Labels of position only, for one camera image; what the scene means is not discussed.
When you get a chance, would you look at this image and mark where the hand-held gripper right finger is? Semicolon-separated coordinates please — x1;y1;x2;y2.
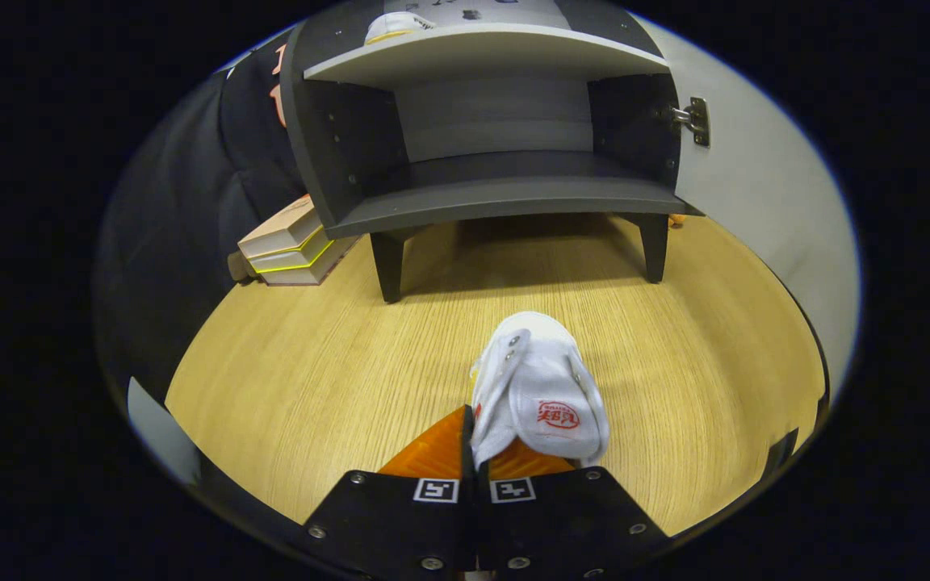
477;440;670;581

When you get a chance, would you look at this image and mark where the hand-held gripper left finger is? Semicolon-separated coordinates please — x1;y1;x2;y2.
304;403;478;581

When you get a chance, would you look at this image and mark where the white shoe with red label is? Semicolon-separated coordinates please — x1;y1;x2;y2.
469;311;611;470

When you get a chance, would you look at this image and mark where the dark grey shoe cabinet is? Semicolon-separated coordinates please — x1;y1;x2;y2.
279;0;704;305

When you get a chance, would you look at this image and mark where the white shoe with striped side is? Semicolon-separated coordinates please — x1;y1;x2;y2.
364;11;438;45

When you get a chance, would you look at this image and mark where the grey book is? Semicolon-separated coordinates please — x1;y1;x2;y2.
259;236;361;286

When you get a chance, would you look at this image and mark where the yellow edged book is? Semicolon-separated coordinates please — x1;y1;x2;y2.
247;228;335;274

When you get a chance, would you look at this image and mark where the grey rounded object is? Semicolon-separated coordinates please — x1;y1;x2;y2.
126;375;203;487

